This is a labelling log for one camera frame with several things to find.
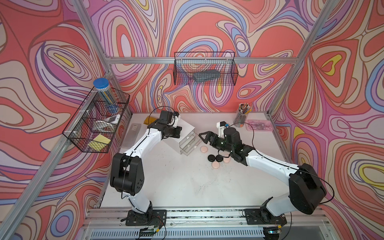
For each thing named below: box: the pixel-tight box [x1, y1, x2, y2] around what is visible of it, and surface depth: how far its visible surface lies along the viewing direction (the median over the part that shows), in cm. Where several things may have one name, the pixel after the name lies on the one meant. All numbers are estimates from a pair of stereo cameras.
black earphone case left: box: [207, 154, 216, 162], surface depth 95 cm
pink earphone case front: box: [211, 161, 220, 169], surface depth 93 cm
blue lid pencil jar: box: [93, 77, 119, 114], surface depth 75 cm
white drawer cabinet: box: [163, 119, 196, 155], surface depth 93 cm
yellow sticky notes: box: [88, 134, 111, 152], surface depth 72 cm
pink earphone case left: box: [200, 145, 208, 154], surface depth 100 cm
